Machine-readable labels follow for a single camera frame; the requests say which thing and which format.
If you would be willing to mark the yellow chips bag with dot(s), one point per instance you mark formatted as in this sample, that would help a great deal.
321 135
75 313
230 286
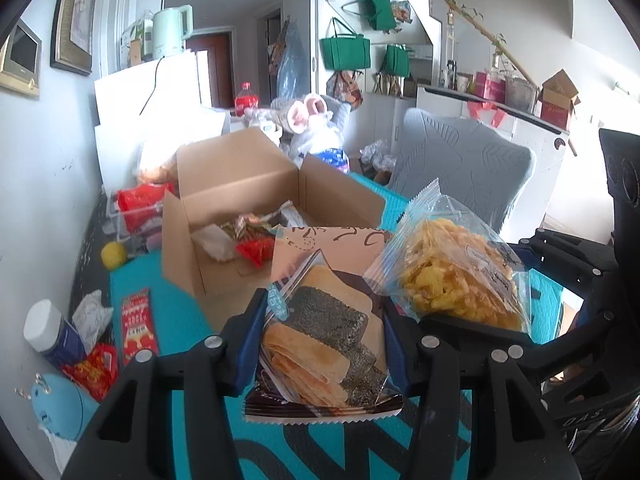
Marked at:
450 270

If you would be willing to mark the white cabinet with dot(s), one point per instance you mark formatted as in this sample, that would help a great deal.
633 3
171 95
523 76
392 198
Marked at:
530 130

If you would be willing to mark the clear storage container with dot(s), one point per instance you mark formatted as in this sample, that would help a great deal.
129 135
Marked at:
132 237

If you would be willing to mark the white plastic bag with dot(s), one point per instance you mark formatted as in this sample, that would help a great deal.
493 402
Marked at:
312 140

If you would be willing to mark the white-capped blue bottle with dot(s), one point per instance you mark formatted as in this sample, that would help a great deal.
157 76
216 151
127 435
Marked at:
52 335

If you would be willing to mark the grey leaf-pattern chair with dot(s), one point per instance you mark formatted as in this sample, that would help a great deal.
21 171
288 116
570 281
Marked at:
460 160

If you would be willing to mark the large green tote bag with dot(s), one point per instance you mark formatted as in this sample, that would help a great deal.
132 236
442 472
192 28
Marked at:
345 50

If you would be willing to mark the brown door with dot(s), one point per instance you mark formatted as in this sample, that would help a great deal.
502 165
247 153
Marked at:
215 70

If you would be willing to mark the pale green electric kettle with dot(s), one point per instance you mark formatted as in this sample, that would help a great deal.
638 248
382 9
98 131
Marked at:
170 32

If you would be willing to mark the small open cardboard box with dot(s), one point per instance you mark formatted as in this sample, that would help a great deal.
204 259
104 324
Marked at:
557 102

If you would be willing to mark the red ribbon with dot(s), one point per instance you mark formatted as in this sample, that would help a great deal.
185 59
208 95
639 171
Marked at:
492 115

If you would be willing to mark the bamboo branch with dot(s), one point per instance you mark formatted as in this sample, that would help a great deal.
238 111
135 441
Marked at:
480 25

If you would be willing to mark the large clear plastic bag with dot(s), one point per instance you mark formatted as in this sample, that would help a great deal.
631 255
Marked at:
155 160

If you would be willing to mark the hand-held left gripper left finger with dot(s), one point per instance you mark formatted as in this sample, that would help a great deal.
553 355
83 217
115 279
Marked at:
250 340

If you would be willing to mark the wall intercom panel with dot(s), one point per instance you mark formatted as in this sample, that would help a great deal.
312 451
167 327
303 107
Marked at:
20 60

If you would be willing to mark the red foil package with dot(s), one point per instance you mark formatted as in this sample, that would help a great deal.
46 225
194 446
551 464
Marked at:
142 205

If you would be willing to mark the small green tote bag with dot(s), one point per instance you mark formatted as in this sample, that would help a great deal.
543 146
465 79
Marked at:
397 62

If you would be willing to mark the long red snack packet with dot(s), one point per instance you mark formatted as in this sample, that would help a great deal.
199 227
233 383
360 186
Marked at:
139 325

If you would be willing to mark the framed wall picture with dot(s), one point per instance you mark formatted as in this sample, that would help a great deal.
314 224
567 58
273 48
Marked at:
75 15

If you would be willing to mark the pink plush slipper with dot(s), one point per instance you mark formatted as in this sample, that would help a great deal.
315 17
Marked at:
298 116
316 105

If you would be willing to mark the grey knit cloth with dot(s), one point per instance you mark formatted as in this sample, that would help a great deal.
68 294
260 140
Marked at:
340 117

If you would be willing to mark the seaweed cracker packet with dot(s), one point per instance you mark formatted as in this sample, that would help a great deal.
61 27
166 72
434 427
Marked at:
320 320

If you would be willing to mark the patterned hanging bag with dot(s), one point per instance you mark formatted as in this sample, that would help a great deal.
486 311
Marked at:
345 90

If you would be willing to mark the white snack packet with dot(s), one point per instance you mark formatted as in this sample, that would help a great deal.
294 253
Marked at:
212 242

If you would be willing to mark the crumpled white wrapper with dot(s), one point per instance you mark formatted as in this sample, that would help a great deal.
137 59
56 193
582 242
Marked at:
92 317

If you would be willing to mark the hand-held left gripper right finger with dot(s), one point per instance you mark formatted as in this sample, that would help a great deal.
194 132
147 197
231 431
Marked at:
395 350

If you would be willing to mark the crumpled clear plastic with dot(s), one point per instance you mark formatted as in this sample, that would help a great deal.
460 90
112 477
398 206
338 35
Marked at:
377 152

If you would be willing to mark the blue hanging plastic cover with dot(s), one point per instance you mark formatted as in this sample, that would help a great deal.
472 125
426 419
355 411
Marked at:
292 65

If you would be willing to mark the teal bubble table mat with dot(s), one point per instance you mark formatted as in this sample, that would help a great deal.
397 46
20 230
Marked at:
175 320

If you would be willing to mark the crumpled red packet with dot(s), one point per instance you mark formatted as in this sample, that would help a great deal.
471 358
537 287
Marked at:
92 372

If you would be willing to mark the metal bucket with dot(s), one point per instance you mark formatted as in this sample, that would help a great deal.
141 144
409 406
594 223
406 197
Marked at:
520 95

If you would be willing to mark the blue tissue pack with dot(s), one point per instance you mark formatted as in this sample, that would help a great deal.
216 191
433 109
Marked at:
334 159

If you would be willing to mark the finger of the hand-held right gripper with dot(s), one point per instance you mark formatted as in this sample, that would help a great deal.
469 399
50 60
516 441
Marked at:
575 345
565 255

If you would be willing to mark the pink gift box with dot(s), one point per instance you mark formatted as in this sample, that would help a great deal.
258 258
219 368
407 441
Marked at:
489 87

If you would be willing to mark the yellow round fruit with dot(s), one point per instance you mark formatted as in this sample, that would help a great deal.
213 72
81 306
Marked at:
114 255

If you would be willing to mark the cola bottle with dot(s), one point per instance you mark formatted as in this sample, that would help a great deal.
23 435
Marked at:
246 102

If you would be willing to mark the large brown cardboard box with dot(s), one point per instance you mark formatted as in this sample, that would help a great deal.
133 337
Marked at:
235 170

